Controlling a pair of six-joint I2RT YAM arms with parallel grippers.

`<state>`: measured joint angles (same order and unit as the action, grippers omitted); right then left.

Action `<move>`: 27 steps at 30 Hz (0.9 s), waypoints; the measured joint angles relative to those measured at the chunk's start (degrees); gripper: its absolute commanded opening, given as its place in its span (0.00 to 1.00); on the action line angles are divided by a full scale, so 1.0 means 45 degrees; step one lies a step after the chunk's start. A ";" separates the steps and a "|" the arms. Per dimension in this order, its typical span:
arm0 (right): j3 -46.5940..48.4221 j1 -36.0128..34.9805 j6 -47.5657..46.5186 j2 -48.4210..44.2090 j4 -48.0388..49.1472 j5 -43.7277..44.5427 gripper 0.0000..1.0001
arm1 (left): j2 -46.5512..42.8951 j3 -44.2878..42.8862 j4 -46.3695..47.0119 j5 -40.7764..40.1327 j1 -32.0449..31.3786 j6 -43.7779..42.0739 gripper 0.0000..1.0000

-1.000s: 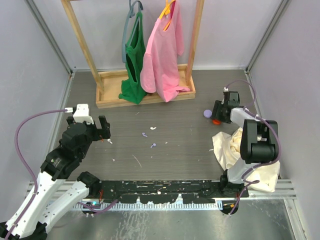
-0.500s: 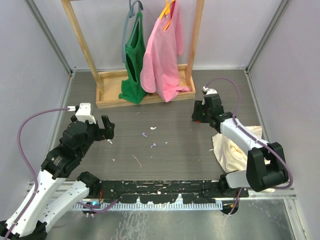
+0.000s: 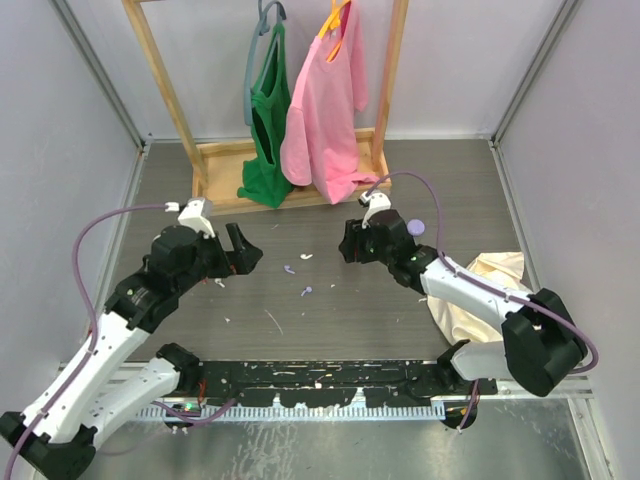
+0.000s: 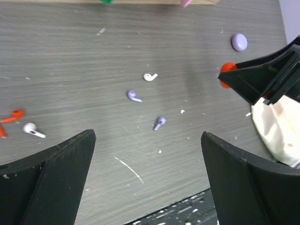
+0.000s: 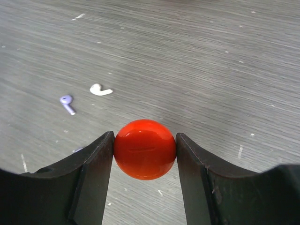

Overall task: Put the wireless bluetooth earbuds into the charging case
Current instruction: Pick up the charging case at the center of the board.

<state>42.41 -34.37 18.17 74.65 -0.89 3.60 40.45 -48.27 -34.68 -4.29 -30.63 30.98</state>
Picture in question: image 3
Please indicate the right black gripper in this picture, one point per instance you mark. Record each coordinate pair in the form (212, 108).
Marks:
(355, 233)

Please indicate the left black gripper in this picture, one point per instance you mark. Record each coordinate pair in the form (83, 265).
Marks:
(229, 263)

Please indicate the cream cloth bag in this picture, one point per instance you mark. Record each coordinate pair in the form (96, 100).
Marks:
(463, 310)

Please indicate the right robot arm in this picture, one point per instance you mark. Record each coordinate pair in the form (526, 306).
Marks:
(539, 344)

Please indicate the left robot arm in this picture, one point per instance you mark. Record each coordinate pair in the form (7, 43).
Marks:
(60, 433)

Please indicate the green tank top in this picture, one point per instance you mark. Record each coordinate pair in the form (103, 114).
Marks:
(263, 180)

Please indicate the wooden clothes rack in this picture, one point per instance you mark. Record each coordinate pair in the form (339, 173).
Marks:
(217, 168)

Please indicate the pink shirt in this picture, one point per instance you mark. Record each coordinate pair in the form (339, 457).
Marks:
(320, 146)

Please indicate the grey blue hanger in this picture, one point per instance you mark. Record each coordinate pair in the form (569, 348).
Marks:
(262, 28)

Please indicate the yellow hanger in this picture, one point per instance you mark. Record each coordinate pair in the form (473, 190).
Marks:
(333, 26)

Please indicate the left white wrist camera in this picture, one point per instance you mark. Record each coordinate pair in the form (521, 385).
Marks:
(195, 215)

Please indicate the white slotted cable duct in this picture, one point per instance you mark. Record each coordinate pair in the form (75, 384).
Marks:
(356, 411)

